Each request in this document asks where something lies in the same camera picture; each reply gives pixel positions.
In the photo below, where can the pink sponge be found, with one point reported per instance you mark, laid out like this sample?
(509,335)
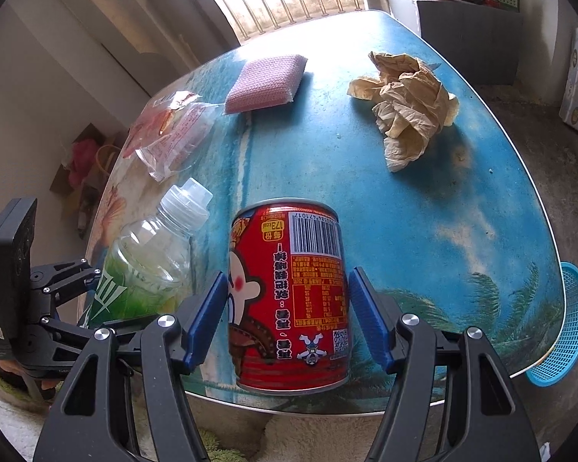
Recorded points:
(265,84)

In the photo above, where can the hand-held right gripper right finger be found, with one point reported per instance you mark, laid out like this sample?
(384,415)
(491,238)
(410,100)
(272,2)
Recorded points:
(368,317)

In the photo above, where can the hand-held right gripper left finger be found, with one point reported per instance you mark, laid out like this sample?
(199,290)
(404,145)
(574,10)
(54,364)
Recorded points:
(204,322)

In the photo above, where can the small red container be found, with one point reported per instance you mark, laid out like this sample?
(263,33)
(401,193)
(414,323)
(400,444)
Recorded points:
(486,1)

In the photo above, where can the grey cabinet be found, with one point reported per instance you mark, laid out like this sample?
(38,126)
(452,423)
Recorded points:
(467,43)

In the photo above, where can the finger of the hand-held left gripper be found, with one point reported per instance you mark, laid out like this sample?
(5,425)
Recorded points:
(67,327)
(62,274)

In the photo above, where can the pink cloth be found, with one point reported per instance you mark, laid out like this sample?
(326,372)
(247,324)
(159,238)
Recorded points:
(83,154)

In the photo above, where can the green label plastic bottle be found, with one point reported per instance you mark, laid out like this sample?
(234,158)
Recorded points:
(144,260)

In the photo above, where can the small clear plastic bag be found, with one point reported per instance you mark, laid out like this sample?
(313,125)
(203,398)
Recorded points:
(188,130)

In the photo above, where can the red drink can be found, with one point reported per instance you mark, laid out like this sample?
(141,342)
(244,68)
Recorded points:
(289,298)

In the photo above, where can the crumpled beige paper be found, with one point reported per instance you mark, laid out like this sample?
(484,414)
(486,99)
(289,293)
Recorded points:
(409,101)

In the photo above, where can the metal balcony railing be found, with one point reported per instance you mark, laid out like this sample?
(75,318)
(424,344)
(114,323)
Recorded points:
(279,5)

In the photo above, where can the blue plastic basket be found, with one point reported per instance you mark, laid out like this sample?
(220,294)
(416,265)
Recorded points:
(566,341)

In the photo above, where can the beach print folding table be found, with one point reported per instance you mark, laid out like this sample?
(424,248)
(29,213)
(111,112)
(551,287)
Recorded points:
(318,163)

